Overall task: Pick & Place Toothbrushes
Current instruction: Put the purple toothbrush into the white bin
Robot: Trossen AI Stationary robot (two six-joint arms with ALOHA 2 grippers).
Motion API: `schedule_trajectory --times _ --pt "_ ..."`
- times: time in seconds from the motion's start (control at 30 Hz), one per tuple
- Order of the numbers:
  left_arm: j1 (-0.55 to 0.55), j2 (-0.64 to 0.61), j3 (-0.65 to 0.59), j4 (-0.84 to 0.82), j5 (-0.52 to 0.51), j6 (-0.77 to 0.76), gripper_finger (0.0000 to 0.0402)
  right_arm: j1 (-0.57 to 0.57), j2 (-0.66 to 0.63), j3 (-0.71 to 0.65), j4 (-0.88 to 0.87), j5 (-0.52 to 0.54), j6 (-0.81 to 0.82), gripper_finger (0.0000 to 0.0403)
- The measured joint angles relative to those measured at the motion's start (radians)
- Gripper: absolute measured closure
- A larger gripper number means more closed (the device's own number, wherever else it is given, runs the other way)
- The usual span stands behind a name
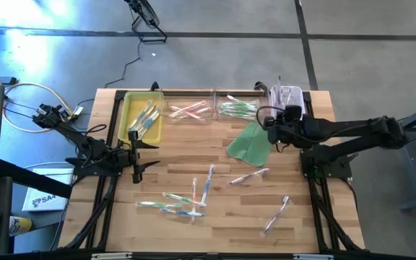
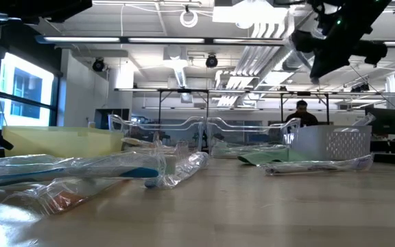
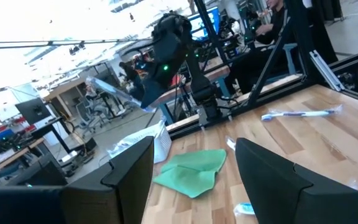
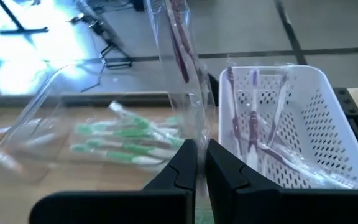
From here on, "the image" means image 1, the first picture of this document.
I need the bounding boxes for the white perforated basket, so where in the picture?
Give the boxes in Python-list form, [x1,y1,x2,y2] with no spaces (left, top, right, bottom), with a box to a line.
[268,85,307,120]

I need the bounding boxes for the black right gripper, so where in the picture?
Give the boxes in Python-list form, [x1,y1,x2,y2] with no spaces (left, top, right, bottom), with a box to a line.
[265,104,314,150]

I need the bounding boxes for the black floor fan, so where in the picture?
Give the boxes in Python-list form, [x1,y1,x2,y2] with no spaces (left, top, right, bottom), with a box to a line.
[123,0,168,43]

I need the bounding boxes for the orange yellow toothbrush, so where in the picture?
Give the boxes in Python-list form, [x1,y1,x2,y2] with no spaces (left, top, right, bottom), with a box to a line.
[170,100,208,118]

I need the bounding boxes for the white printed box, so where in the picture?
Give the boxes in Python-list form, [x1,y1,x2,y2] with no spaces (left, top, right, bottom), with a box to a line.
[21,167,75,213]

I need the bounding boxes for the beige cable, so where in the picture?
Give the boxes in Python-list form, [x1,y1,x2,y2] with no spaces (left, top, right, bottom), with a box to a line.
[1,82,72,134]

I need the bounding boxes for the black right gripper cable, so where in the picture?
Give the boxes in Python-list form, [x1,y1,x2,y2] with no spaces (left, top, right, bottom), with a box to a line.
[256,105,285,131]

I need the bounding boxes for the black power cable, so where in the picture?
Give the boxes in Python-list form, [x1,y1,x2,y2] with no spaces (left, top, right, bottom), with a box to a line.
[103,40,143,89]

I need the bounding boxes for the white label strip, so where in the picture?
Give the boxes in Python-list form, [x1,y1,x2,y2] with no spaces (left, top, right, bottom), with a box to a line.
[292,253,334,260]
[91,252,134,260]

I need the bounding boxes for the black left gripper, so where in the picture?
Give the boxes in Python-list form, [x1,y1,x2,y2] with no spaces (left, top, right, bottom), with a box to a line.
[116,129,162,184]

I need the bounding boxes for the yellow plastic bin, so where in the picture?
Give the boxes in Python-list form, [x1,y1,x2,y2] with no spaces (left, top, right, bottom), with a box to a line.
[116,90,165,144]

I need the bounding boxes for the clear plastic bin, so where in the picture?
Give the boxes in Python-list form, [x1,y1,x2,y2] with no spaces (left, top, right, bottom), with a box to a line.
[214,86,271,124]
[162,88,217,126]

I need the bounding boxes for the yellow white can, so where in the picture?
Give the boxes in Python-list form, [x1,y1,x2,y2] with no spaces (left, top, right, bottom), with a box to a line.
[8,215,33,237]

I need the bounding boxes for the green cloth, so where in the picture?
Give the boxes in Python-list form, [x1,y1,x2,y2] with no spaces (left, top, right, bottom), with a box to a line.
[225,122,272,168]

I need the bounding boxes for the black side table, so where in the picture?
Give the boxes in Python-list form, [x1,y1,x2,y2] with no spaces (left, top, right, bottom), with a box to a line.
[0,157,74,256]

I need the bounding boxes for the grey metal table frame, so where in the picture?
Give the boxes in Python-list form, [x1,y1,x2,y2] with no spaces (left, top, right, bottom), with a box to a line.
[391,97,416,213]

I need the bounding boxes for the blue toothbrush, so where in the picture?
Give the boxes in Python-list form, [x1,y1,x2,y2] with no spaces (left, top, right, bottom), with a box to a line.
[199,164,216,207]
[131,103,157,134]
[128,100,154,130]
[136,109,161,140]
[134,107,158,137]
[160,207,206,217]

